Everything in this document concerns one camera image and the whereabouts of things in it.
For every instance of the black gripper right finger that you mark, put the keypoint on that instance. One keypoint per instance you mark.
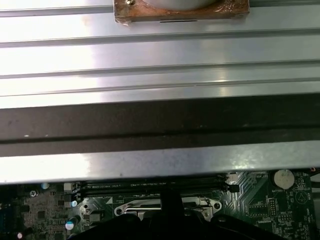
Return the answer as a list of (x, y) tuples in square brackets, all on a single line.
[(237, 231)]

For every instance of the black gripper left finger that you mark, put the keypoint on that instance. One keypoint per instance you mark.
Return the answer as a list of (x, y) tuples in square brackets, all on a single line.
[(112, 231)]

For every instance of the metal locking lever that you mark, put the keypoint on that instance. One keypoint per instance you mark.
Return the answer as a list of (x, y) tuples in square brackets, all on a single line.
[(142, 207)]

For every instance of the metal socket cover frame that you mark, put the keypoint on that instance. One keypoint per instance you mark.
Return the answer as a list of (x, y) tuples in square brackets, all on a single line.
[(200, 203)]

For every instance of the CPU socket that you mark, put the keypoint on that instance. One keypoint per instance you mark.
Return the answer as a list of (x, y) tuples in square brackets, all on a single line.
[(120, 212)]

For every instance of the green motherboard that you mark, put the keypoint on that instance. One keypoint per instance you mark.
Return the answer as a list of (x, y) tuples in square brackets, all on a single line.
[(250, 200)]

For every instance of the black RAM slot white clips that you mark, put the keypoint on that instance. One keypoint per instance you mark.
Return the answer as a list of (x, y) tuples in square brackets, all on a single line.
[(195, 180)]

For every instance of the silver coin cell battery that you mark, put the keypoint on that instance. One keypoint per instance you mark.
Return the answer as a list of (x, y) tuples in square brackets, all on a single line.
[(283, 178)]

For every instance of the black PC case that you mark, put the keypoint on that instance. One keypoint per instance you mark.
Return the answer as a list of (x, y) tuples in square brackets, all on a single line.
[(150, 120)]

